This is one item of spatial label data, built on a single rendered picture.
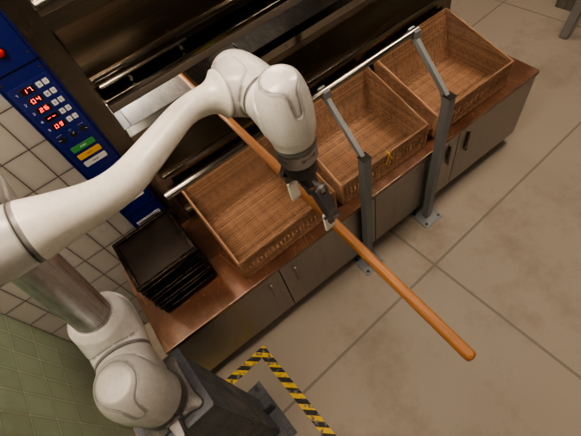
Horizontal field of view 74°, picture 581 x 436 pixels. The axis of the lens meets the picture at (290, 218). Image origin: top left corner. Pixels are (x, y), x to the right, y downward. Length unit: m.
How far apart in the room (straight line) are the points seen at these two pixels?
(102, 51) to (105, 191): 0.92
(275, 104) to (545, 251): 2.14
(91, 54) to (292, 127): 0.94
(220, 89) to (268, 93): 0.14
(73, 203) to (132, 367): 0.54
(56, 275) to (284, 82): 0.62
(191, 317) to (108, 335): 0.75
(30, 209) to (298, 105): 0.44
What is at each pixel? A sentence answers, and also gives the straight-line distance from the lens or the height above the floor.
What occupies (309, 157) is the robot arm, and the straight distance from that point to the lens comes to 0.80.
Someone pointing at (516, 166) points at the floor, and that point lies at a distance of 2.92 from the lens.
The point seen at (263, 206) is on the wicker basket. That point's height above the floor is 0.59.
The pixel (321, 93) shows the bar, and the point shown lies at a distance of 1.56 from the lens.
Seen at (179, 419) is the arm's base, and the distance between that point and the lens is 1.26.
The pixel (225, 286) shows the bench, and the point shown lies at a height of 0.58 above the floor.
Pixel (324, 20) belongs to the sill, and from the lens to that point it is 1.96.
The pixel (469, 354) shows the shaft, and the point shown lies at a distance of 1.02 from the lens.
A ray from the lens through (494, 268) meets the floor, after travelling 2.48.
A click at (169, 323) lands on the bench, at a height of 0.58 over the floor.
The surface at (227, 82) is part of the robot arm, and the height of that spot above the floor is 1.71.
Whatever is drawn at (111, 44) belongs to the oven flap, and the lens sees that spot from 1.53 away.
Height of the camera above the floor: 2.17
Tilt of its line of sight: 56 degrees down
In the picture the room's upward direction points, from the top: 19 degrees counter-clockwise
